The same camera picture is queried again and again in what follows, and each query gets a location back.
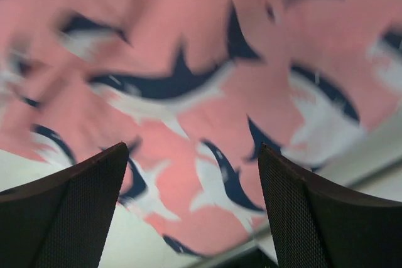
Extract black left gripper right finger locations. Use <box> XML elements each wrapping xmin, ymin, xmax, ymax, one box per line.
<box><xmin>258</xmin><ymin>144</ymin><xmax>401</xmax><ymax>268</ymax></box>

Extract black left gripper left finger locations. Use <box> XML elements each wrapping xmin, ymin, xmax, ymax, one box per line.
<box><xmin>1</xmin><ymin>142</ymin><xmax>129</xmax><ymax>268</ymax></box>

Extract pink shark print shorts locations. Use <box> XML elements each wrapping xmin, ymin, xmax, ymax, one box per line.
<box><xmin>1</xmin><ymin>0</ymin><xmax>401</xmax><ymax>255</ymax></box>

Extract aluminium table frame rail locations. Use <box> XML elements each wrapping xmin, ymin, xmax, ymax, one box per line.
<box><xmin>165</xmin><ymin>117</ymin><xmax>401</xmax><ymax>267</ymax></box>

